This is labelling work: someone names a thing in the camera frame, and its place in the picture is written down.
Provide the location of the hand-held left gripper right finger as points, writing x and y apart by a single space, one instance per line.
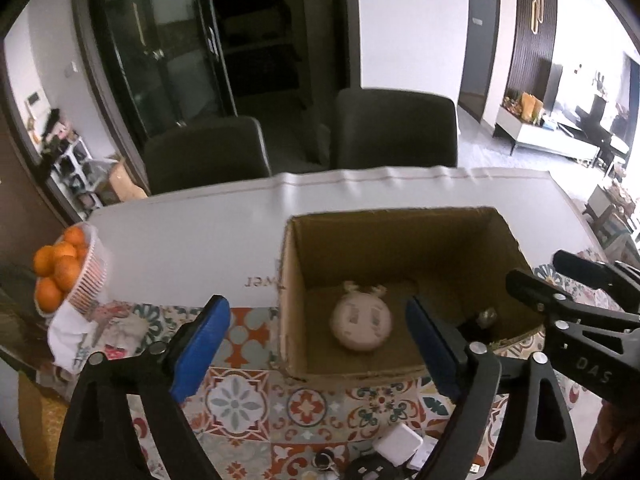
431 346

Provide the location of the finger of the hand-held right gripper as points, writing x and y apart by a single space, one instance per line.
545 297
590 272

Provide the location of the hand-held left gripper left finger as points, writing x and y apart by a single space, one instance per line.
200 345

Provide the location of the white square power adapter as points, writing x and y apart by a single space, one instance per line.
397 446

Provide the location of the brown cardboard box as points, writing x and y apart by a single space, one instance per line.
350 240

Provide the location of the small side table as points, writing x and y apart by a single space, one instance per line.
602 210

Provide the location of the pink round antlered gadget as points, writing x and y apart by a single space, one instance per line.
361 321

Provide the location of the colourful tile-patterned tablecloth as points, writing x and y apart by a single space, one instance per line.
280 405

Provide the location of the white paper sheet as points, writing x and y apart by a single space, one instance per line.
200 230

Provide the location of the white plastic fruit basket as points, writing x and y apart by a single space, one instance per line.
92 275

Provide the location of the white cloth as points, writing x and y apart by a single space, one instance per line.
67 335

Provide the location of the white low media cabinet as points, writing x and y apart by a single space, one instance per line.
542 137

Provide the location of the black coffee table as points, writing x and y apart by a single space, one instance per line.
602 125

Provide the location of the pile of oranges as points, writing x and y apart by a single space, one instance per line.
60 267

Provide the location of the yellow bag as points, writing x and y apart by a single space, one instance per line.
531 107

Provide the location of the small cardboard carton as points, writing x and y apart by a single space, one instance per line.
122 182

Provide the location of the dark grey dining chair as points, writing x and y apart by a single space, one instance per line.
207 155
395 130

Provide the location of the white storage shelf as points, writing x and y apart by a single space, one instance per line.
75 170

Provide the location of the dark interior door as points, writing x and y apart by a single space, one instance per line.
480 40

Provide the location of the black glass-door cabinet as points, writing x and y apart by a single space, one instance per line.
160 45

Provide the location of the gold wall ornament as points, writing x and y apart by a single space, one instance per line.
537 12

